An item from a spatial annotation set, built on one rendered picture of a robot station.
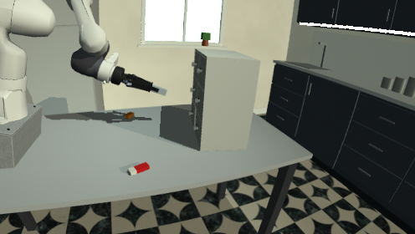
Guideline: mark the grey drawer front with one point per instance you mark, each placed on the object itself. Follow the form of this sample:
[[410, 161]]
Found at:
[[202, 70], [193, 113], [198, 128], [199, 100], [194, 89], [196, 66]]

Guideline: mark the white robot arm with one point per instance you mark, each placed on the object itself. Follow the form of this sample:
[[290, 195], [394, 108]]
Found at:
[[34, 18]]

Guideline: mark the small grey chest of drawers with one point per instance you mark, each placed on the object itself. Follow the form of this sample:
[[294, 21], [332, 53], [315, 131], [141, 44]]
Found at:
[[228, 102]]

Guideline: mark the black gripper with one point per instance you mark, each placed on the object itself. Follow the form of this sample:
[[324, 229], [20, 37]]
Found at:
[[139, 83]]

